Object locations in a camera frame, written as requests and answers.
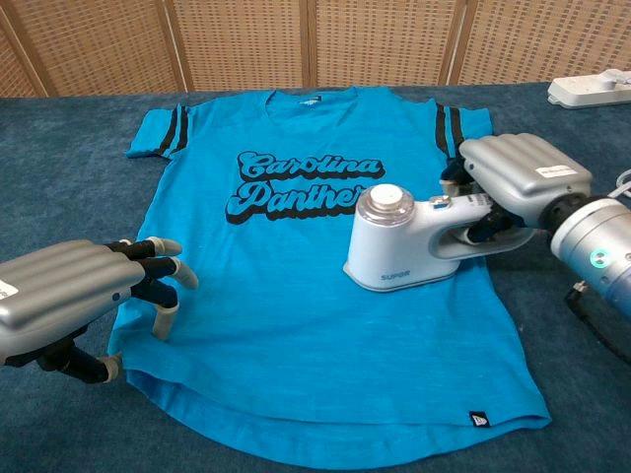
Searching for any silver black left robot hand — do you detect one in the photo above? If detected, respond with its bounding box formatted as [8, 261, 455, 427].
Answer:
[0, 236, 200, 385]

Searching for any dark blue table cloth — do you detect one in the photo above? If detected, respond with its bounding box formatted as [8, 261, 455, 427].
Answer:
[0, 80, 631, 473]

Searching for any white power plug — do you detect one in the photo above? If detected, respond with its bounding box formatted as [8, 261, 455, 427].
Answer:
[597, 68, 631, 91]

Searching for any white power cord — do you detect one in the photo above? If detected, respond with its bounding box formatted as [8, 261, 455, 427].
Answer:
[609, 167, 631, 199]

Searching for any white power strip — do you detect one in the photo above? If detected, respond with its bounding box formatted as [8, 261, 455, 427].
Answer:
[546, 73, 631, 110]

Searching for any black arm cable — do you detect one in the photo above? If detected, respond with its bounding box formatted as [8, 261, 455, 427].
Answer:
[563, 281, 631, 367]

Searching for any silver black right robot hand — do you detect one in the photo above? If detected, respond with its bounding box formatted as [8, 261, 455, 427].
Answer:
[439, 132, 595, 246]

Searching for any white handheld steam iron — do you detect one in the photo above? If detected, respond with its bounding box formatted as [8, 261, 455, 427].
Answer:
[342, 182, 536, 294]

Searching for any wicker folding screen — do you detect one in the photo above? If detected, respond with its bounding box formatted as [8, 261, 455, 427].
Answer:
[0, 0, 631, 99]

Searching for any blue Carolina Panthers t-shirt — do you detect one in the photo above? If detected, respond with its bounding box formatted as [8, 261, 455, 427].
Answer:
[106, 86, 552, 471]

